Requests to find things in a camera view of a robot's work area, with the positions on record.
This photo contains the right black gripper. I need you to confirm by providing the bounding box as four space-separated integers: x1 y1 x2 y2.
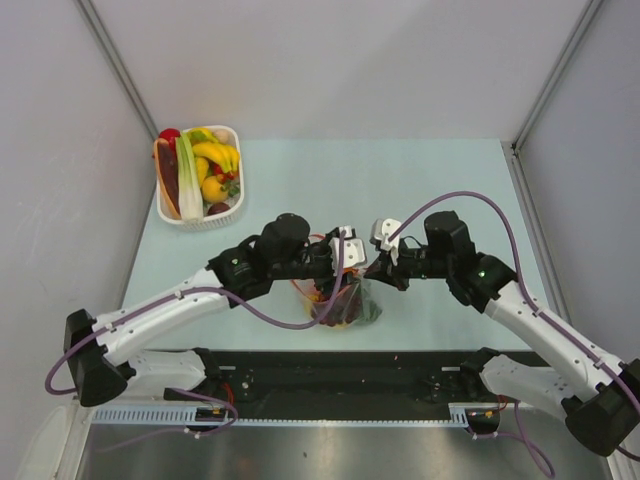
363 238 452 292

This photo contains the clear orange zip bag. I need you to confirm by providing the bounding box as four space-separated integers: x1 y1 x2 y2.
290 267 382 330

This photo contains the dark grape bunch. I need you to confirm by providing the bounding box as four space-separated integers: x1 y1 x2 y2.
308 284 360 327

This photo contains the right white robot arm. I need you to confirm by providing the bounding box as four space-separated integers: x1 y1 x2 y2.
365 211 639 457

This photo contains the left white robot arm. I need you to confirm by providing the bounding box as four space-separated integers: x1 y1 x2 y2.
62 213 351 407

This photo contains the white plastic basket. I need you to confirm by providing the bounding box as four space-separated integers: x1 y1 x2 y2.
152 125 245 231

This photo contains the dark purple plum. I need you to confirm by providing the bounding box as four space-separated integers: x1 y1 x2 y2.
207 202 231 216

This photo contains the yellow lemon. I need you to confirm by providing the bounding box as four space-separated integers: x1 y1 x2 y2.
201 176 229 204

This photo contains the green white leek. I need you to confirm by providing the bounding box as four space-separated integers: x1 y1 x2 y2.
176 132 204 222

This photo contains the yellow banana bunch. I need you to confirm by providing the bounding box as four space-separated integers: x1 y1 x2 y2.
186 127 241 186

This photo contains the orange sliced papaya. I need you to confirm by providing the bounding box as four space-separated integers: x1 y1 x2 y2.
153 138 181 220

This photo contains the red bell pepper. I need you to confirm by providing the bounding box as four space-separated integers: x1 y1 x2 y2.
158 128 181 151

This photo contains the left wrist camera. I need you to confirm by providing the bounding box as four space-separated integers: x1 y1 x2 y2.
328 225 367 273

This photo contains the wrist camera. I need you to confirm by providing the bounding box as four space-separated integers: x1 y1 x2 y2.
370 218 402 265
328 225 367 273

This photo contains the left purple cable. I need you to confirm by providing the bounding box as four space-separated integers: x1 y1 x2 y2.
45 234 349 451

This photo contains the purple cable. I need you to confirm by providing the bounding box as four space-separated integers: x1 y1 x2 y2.
387 191 640 476
45 234 349 451

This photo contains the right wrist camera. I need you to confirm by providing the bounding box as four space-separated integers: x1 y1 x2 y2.
370 218 402 265

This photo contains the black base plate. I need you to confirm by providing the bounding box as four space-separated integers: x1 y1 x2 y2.
200 348 513 420

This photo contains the aluminium front rail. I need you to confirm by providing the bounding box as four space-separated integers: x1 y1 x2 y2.
72 363 620 406

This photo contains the white cable duct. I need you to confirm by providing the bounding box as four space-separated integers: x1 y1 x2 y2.
92 404 469 428

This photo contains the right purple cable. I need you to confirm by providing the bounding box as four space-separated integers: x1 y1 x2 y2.
387 191 640 476

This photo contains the right aluminium post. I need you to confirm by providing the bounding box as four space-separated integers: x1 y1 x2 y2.
510 0 607 154

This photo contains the aluminium post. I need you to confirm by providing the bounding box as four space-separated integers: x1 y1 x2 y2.
74 0 159 139
510 0 607 154

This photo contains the left aluminium post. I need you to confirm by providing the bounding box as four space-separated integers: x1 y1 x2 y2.
74 0 159 139

